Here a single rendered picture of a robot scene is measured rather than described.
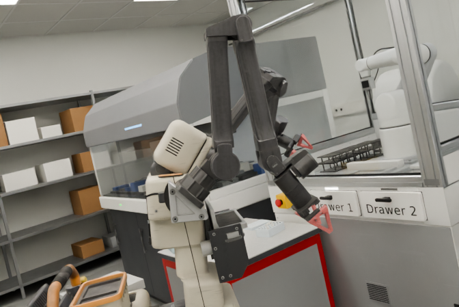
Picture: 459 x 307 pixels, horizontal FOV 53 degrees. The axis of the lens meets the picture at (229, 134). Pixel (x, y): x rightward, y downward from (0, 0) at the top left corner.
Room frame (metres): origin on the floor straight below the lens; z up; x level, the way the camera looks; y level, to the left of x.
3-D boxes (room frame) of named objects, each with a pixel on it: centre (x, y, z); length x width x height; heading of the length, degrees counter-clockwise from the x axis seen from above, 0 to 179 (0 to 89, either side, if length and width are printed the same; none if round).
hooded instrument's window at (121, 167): (3.72, 0.27, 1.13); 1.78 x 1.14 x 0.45; 34
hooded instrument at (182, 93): (3.74, 0.26, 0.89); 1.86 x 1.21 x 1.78; 34
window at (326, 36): (2.09, -0.44, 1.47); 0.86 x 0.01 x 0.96; 34
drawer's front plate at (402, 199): (1.84, -0.57, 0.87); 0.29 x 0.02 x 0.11; 34
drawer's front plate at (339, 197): (2.10, -0.39, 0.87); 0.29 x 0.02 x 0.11; 34
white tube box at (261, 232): (2.25, -0.09, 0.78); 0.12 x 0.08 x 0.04; 136
